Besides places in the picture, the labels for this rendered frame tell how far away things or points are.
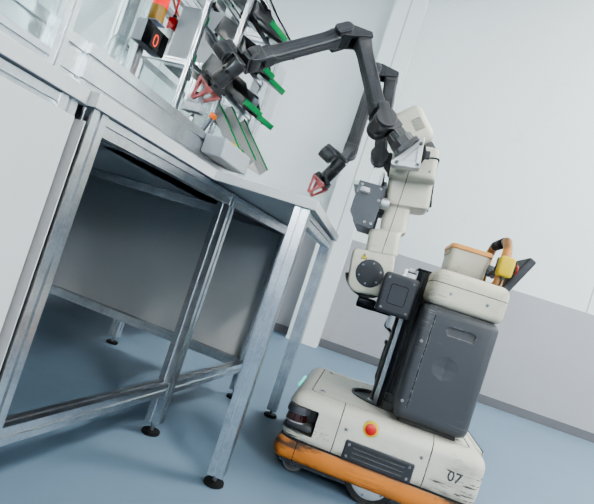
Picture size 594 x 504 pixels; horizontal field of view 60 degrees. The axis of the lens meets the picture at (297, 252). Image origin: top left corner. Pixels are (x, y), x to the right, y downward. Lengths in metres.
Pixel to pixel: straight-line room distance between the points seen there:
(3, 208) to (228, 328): 1.63
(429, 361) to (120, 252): 1.68
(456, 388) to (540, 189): 3.82
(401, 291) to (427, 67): 3.99
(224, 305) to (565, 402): 3.75
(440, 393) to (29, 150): 1.37
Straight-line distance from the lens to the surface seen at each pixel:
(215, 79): 1.84
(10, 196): 1.01
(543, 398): 5.40
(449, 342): 1.78
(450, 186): 5.26
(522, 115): 5.57
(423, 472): 1.81
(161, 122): 1.40
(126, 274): 2.75
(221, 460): 1.57
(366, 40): 2.06
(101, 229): 2.87
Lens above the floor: 0.66
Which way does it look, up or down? 2 degrees up
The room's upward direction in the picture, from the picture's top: 18 degrees clockwise
